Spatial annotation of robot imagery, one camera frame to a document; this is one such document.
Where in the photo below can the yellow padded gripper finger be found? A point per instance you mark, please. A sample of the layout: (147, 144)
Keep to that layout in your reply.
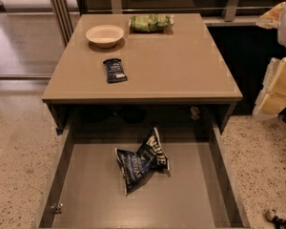
(269, 19)
(271, 100)

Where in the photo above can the blue Kettle chip bag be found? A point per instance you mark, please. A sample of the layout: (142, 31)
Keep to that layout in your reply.
(136, 165)

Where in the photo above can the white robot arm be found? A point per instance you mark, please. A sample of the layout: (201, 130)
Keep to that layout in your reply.
(281, 30)

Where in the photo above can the robot base wheel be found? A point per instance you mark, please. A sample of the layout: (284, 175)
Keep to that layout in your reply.
(278, 219)

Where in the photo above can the green chip bag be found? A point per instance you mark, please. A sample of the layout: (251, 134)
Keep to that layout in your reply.
(150, 22)

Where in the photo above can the grey cabinet with counter top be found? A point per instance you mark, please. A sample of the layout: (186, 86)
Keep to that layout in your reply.
(179, 66)

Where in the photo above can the open grey top drawer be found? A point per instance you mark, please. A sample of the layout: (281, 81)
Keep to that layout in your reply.
(86, 188)

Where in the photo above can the small dark blue snack packet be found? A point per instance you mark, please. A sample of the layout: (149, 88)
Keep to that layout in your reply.
(114, 70)

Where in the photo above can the white paper bowl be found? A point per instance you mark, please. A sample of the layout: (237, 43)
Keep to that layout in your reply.
(105, 36)

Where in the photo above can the metal railing frame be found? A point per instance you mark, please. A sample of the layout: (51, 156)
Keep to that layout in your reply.
(215, 12)

